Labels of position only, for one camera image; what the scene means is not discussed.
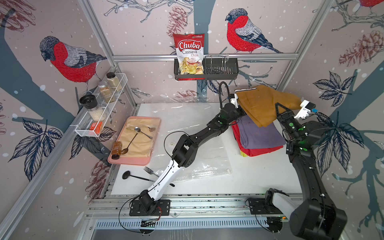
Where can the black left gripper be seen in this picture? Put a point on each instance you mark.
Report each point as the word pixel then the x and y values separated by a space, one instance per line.
pixel 241 111

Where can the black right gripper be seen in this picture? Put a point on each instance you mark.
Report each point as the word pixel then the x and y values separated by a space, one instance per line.
pixel 285 117

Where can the brown garment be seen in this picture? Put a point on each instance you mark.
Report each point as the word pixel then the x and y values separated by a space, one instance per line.
pixel 259 103

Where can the purple grey garment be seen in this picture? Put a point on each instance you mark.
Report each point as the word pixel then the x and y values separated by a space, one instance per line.
pixel 254 137

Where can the neon yellow garment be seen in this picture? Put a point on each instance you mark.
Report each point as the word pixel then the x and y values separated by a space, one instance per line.
pixel 243 154

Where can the red garment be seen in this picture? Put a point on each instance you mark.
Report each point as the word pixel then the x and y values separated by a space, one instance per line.
pixel 251 152

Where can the clear plastic vacuum bag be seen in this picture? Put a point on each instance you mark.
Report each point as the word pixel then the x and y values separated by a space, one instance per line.
pixel 187 118

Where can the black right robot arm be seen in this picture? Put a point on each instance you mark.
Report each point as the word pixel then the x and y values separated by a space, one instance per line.
pixel 317 217

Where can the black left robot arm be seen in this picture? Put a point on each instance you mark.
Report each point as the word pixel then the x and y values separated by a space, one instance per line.
pixel 185 152

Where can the red Chuba cassava chips bag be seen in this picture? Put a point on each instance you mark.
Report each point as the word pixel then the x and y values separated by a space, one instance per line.
pixel 190 53

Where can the iridescent small spoon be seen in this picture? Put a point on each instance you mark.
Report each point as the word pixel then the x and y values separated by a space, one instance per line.
pixel 151 129

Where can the pink tray with beige mat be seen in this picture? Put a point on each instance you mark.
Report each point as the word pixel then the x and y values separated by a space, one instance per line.
pixel 141 149

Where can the metal spoon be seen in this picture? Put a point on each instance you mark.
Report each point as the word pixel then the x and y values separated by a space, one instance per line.
pixel 138 130

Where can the black plastic fork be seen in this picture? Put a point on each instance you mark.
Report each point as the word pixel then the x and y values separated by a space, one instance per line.
pixel 151 172

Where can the amber sauce bottle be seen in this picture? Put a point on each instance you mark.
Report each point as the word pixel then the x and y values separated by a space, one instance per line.
pixel 116 150

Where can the yellow spice jar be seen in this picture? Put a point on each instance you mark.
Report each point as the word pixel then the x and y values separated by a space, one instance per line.
pixel 113 81

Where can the black ladle spoon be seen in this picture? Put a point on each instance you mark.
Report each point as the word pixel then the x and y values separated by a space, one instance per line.
pixel 127 174

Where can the brown spice jar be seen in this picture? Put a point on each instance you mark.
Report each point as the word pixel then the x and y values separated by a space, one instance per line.
pixel 106 93

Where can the small red packet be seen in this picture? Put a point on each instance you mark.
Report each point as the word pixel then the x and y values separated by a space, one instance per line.
pixel 96 127

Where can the black lid spice jar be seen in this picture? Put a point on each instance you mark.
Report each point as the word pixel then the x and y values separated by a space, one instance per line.
pixel 96 112

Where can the clear acrylic spice shelf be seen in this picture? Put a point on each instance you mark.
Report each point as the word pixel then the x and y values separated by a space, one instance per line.
pixel 82 128

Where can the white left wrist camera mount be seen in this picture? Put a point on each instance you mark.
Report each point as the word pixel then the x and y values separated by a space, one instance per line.
pixel 234 100

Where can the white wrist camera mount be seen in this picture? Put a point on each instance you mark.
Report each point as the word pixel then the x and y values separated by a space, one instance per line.
pixel 307 110
pixel 234 100

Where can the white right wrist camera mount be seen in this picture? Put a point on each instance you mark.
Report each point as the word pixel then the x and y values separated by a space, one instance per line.
pixel 307 110

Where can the black wire wall basket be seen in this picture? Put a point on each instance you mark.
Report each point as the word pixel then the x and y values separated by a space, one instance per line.
pixel 213 69

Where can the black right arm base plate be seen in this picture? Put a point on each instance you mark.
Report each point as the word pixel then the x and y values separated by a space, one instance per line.
pixel 259 207

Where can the bronze long handled spoon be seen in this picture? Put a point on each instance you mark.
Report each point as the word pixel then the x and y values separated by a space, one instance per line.
pixel 125 150

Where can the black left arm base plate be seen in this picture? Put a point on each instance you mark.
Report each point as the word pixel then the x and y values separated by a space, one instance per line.
pixel 162 208

